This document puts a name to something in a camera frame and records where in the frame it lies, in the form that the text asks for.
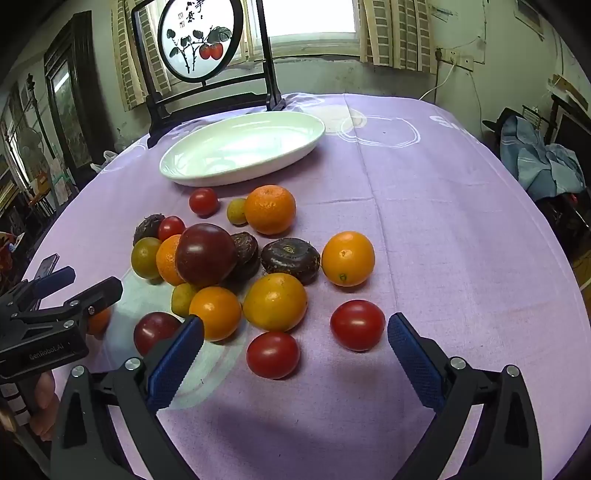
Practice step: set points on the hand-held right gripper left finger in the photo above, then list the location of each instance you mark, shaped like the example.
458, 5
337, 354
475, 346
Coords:
178, 364

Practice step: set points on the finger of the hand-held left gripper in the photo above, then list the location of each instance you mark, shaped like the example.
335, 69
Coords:
99, 295
57, 278

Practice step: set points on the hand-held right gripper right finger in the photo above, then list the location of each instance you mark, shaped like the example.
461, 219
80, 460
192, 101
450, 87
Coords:
415, 364

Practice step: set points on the smooth orange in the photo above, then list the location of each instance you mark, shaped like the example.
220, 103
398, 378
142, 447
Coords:
216, 311
99, 321
166, 261

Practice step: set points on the small yellow-green fruit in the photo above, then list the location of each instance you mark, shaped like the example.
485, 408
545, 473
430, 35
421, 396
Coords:
182, 300
237, 212

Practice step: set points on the small red cherry tomato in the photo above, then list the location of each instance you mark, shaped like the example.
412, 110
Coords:
171, 227
203, 201

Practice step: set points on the large dark purple tomato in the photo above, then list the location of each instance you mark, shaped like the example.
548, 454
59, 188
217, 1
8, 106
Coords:
206, 254

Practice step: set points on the golden yellow orange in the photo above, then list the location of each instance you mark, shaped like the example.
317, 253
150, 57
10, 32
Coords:
347, 258
275, 302

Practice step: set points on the dark wrinkled passion fruit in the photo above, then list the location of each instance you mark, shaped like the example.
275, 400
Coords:
147, 225
247, 249

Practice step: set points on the large dark passion fruit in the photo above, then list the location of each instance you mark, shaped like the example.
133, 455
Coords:
290, 261

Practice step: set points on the white oval plate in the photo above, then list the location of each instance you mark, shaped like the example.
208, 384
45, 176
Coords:
240, 147

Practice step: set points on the person's left hand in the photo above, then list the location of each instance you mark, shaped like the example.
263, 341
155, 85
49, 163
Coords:
44, 392

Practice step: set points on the smartphone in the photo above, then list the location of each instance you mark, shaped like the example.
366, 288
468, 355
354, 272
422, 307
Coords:
48, 265

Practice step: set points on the dark red tomato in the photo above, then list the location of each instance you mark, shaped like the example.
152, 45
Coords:
153, 328

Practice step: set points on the green-yellow tomato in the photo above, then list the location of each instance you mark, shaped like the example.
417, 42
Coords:
145, 258

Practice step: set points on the white plastic bag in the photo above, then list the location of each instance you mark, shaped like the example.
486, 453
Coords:
108, 159

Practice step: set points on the purple printed tablecloth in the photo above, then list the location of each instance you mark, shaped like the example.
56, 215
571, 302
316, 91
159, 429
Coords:
415, 230

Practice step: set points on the dark wooden cabinet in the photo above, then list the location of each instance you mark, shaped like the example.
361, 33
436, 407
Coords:
74, 101

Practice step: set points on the bumpy mandarin orange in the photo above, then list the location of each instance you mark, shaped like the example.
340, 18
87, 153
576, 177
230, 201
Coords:
270, 210

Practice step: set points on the beige patterned curtain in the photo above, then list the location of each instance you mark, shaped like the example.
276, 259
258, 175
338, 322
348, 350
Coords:
397, 32
122, 55

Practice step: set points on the blue cloth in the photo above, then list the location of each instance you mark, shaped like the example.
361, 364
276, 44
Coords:
540, 161

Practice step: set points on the black chair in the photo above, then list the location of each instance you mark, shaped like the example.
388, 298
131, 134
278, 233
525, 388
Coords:
496, 127

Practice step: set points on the black framed round painting screen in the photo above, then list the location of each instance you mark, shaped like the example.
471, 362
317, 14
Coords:
198, 27

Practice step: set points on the window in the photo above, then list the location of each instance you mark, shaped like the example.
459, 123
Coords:
314, 18

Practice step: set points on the white wall socket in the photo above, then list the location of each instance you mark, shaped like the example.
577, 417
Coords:
455, 57

